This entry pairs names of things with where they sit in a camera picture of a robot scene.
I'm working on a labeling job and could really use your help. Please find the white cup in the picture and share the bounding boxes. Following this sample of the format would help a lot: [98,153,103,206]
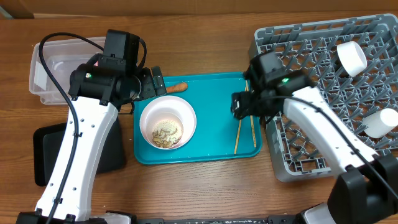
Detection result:
[363,108,397,138]

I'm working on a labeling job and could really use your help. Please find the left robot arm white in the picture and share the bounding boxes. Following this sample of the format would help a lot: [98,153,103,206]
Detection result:
[17,64,166,223]

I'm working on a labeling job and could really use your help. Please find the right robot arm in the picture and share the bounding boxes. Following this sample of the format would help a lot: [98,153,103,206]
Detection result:
[231,70,397,223]

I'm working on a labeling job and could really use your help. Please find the grey dishwasher rack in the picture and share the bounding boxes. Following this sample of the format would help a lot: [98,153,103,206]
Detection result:
[249,14,397,182]

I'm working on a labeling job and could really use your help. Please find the left wooden chopstick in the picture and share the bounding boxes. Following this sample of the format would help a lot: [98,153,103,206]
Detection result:
[233,86,248,155]

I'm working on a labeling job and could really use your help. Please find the wooden chopstick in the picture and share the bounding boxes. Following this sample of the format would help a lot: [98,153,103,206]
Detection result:
[245,80,257,148]
[233,86,248,155]

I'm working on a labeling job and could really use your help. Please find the right wooden chopstick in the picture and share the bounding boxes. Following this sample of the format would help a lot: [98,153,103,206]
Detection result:
[245,80,257,148]

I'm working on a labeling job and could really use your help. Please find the carrot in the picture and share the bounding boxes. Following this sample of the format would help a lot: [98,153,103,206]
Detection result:
[166,83,188,93]

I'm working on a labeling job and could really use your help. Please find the food scraps in bowl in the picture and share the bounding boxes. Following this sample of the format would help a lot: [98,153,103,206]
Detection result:
[152,119,183,149]

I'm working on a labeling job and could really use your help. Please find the teal tray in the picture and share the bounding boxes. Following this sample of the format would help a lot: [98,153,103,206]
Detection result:
[134,72,262,165]

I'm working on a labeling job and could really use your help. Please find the clear plastic bin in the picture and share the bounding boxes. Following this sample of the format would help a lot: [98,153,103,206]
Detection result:
[29,39,102,105]

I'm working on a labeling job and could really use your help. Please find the black bin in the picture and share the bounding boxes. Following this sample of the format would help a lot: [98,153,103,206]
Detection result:
[33,121,126,187]

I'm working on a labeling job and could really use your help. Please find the black rail bottom edge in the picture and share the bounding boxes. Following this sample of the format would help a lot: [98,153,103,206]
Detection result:
[105,208,312,224]

